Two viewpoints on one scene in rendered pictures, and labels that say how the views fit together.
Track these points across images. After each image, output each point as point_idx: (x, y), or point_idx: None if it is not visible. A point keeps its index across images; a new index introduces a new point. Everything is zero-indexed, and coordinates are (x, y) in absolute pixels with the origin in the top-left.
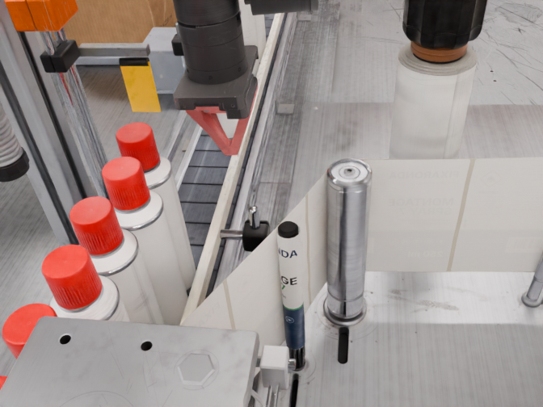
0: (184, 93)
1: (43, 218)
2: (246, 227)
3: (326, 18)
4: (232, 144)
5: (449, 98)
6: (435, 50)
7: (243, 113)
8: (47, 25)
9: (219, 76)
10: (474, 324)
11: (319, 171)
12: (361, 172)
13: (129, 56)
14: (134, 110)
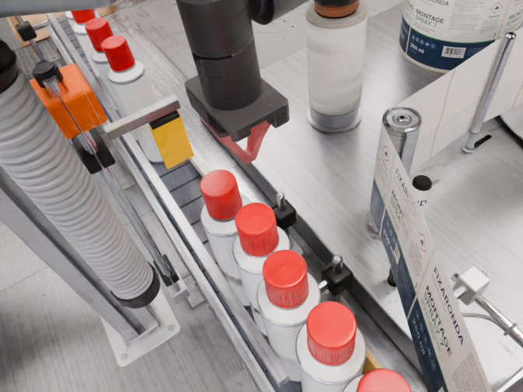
0: (236, 124)
1: (52, 323)
2: (276, 212)
3: (128, 31)
4: (254, 151)
5: (362, 40)
6: (346, 5)
7: (288, 116)
8: (93, 120)
9: (254, 94)
10: (457, 183)
11: (262, 144)
12: (408, 114)
13: (163, 115)
14: (169, 166)
